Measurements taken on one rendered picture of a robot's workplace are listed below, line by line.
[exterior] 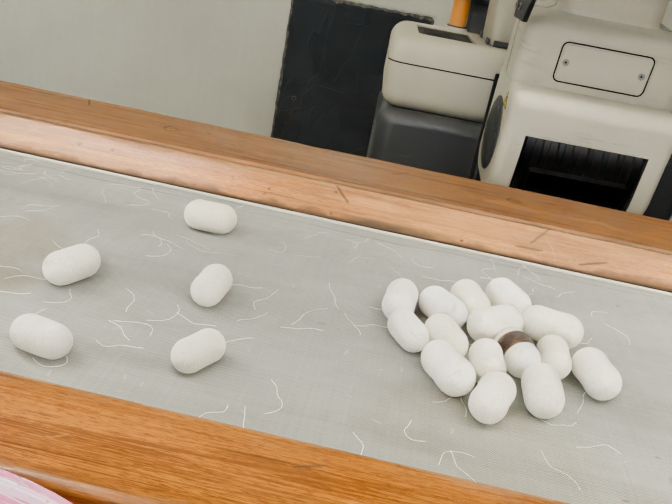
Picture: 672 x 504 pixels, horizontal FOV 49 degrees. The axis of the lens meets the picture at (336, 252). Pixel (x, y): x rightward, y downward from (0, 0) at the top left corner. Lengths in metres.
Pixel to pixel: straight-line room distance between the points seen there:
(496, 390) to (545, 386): 0.03
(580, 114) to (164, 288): 0.69
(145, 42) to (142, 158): 1.94
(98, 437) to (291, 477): 0.07
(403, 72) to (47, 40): 1.62
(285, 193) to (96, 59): 2.06
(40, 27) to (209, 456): 2.44
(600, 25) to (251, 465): 0.86
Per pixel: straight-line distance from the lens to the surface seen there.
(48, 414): 0.30
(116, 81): 2.60
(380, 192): 0.59
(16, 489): 0.27
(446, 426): 0.37
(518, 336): 0.43
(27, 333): 0.37
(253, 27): 2.46
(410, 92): 1.27
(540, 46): 1.02
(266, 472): 0.28
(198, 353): 0.36
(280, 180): 0.59
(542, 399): 0.39
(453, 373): 0.38
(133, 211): 0.55
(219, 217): 0.51
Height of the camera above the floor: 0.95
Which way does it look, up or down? 23 degrees down
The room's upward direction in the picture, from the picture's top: 11 degrees clockwise
